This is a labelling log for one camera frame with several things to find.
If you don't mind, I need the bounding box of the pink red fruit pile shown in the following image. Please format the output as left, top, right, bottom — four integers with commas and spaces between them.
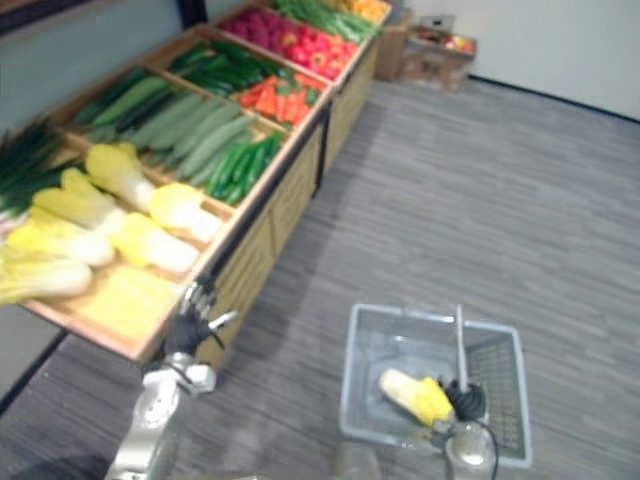
218, 10, 302, 52

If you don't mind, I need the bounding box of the plain brown cardboard box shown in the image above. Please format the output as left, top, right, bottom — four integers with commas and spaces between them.
374, 9, 416, 82

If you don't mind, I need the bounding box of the green bean pile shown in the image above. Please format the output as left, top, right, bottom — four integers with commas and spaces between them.
274, 0, 382, 43

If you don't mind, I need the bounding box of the cardboard box of apples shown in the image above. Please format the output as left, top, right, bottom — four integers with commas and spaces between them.
399, 15, 477, 94

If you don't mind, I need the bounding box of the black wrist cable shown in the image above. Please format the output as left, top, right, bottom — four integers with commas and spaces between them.
477, 418, 502, 480

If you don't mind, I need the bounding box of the red strawberry pile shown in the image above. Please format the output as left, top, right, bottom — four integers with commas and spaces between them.
280, 25, 360, 82

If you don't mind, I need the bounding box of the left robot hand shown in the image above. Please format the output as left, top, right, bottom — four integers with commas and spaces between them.
164, 275, 239, 358

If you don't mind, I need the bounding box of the orange fruit pile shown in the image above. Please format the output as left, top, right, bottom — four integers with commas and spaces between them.
349, 0, 392, 22

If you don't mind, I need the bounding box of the yellow napa cabbage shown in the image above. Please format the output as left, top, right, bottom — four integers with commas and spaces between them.
84, 143, 157, 214
4, 207, 117, 269
147, 182, 224, 244
109, 212, 201, 274
378, 368, 457, 427
33, 167, 127, 236
0, 247, 94, 307

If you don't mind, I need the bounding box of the orange carrot pile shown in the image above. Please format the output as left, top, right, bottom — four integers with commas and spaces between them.
238, 73, 322, 127

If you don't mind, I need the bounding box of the wooden produce display stand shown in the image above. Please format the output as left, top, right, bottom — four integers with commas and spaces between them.
209, 0, 397, 177
14, 22, 335, 390

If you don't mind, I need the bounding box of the dark green cucumber pile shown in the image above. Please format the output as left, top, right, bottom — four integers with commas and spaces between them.
168, 42, 284, 97

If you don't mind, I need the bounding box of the long light green gourd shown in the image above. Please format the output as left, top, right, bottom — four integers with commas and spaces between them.
171, 102, 244, 161
177, 114, 257, 179
91, 74, 172, 129
132, 93, 207, 151

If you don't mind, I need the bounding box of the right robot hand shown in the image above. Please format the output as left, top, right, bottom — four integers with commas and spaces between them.
438, 377, 490, 425

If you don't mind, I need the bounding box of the green onion bunch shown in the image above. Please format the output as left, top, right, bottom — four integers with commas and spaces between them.
0, 118, 79, 219

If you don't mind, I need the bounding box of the grey plastic shopping basket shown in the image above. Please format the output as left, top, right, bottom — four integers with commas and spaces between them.
339, 302, 534, 469

